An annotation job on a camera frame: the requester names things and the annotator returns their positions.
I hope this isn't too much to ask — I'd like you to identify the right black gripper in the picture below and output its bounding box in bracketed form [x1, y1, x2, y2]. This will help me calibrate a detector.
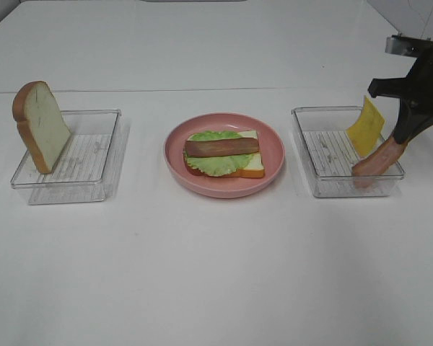
[368, 45, 433, 143]

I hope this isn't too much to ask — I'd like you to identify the yellow cheese slice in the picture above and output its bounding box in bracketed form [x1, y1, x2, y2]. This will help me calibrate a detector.
[346, 96, 385, 158]

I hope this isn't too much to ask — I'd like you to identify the pink bacon strip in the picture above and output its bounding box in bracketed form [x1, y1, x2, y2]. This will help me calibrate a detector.
[351, 136, 408, 188]

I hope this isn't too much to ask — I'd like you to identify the bread slice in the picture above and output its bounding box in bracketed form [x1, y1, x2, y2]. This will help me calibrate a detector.
[12, 81, 71, 174]
[186, 130, 265, 178]

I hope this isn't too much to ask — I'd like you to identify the dark brown bacon strip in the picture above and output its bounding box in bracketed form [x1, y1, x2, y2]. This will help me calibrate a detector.
[184, 138, 259, 158]

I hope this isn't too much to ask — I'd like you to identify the green lettuce leaf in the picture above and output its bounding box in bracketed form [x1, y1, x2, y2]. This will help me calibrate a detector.
[183, 130, 257, 177]

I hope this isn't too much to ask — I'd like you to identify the right clear plastic tray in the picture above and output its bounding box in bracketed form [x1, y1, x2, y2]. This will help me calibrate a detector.
[292, 106, 405, 198]

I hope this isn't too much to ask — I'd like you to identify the clear plastic tray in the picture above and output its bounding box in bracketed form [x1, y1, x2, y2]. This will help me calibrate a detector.
[292, 106, 405, 198]
[10, 110, 129, 205]

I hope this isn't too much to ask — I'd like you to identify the pink plate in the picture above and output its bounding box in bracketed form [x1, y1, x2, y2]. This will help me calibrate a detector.
[164, 112, 285, 198]

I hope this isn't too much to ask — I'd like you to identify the left clear plastic tray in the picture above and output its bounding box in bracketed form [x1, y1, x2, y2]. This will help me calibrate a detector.
[10, 110, 129, 205]

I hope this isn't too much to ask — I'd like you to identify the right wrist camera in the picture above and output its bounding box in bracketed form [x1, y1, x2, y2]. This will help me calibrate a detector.
[385, 35, 433, 58]

